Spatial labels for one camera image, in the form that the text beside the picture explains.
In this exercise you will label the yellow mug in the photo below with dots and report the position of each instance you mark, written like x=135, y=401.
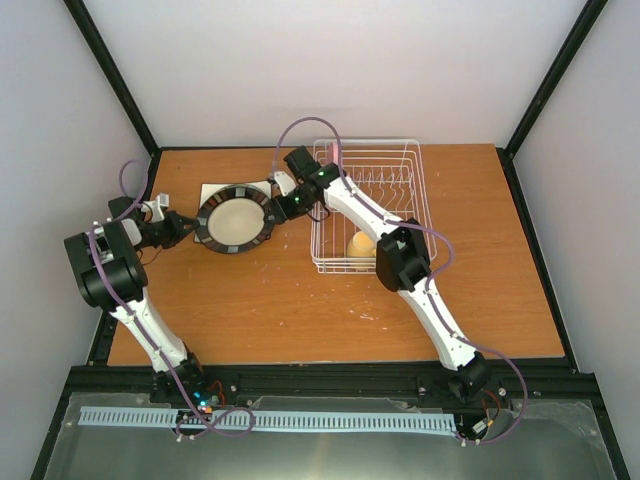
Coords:
x=361, y=246

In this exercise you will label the pink plate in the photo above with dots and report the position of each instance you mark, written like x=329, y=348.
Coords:
x=333, y=152

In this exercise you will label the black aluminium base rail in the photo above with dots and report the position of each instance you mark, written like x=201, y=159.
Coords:
x=424, y=384

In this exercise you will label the black striped round plate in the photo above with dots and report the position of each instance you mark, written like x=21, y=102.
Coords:
x=233, y=217

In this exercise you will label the light blue cable duct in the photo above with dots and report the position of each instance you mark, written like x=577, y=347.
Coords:
x=274, y=421

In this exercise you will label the white wire dish rack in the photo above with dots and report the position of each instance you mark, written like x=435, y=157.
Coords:
x=389, y=171

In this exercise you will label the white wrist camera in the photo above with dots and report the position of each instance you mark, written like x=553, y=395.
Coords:
x=156, y=208
x=282, y=184

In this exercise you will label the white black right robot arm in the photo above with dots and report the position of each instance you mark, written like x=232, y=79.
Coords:
x=403, y=264

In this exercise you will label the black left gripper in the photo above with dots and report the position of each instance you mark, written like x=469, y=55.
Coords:
x=175, y=222

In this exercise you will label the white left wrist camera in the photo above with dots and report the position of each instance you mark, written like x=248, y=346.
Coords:
x=156, y=208

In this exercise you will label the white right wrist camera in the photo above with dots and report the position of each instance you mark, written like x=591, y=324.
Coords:
x=282, y=184

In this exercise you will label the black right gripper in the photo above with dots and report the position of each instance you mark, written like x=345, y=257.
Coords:
x=281, y=212

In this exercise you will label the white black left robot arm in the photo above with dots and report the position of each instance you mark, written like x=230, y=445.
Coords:
x=110, y=275

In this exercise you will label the black enclosure frame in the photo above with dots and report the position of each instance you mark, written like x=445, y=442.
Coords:
x=579, y=31

